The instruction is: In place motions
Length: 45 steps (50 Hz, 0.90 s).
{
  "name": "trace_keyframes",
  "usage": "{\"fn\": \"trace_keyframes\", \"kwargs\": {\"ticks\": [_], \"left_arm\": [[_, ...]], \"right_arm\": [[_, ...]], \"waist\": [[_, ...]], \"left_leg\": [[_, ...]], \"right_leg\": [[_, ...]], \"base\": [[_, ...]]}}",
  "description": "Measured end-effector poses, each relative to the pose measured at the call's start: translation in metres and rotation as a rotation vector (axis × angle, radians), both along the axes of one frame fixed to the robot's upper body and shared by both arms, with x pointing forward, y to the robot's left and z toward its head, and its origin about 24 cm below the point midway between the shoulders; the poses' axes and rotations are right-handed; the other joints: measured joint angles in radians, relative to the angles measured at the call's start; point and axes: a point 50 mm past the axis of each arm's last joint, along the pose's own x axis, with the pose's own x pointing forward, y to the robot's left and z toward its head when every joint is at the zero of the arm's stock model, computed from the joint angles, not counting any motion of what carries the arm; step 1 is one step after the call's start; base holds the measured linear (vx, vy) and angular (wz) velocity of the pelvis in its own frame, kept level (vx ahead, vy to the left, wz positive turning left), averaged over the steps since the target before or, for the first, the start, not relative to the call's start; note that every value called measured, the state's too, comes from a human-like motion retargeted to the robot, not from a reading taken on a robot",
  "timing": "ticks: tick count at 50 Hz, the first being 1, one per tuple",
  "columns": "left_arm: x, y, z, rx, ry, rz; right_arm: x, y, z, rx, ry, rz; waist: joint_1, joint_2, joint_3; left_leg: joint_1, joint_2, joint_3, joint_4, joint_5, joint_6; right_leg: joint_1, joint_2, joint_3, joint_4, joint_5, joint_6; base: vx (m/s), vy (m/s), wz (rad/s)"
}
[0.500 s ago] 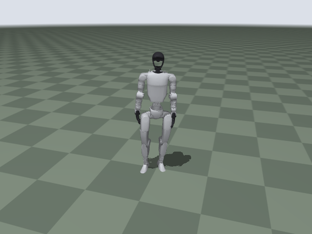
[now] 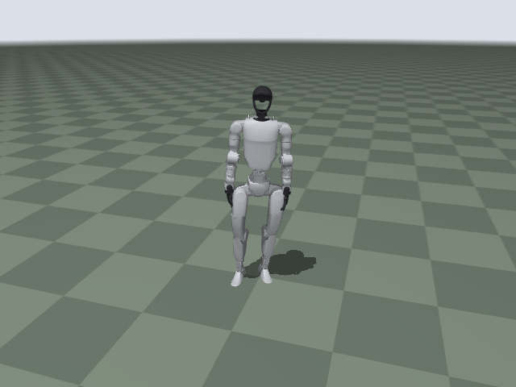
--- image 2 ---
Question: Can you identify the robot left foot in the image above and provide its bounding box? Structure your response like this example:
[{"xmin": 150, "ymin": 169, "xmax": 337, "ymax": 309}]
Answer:
[{"xmin": 258, "ymin": 264, "xmax": 273, "ymax": 283}]

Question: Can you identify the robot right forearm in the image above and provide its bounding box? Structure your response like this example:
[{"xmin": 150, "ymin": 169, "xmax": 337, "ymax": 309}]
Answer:
[{"xmin": 224, "ymin": 153, "xmax": 237, "ymax": 190}]

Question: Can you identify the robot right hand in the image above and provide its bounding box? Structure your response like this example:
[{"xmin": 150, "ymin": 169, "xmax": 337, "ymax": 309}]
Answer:
[{"xmin": 225, "ymin": 185, "xmax": 234, "ymax": 206}]

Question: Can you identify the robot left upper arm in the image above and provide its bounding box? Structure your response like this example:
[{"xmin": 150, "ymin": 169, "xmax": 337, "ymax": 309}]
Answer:
[{"xmin": 277, "ymin": 122, "xmax": 293, "ymax": 166}]

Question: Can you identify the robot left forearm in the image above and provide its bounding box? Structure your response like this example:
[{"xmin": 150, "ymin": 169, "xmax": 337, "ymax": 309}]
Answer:
[{"xmin": 281, "ymin": 157, "xmax": 293, "ymax": 192}]

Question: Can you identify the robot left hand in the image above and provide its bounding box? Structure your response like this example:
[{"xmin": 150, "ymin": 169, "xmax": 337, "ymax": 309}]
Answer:
[{"xmin": 281, "ymin": 187, "xmax": 291, "ymax": 211}]

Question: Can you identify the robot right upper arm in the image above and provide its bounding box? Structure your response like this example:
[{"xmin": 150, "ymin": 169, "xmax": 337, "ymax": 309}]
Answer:
[{"xmin": 228, "ymin": 120, "xmax": 245, "ymax": 164}]

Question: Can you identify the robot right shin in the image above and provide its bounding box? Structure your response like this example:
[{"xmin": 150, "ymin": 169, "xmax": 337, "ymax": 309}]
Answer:
[{"xmin": 233, "ymin": 238, "xmax": 247, "ymax": 273}]

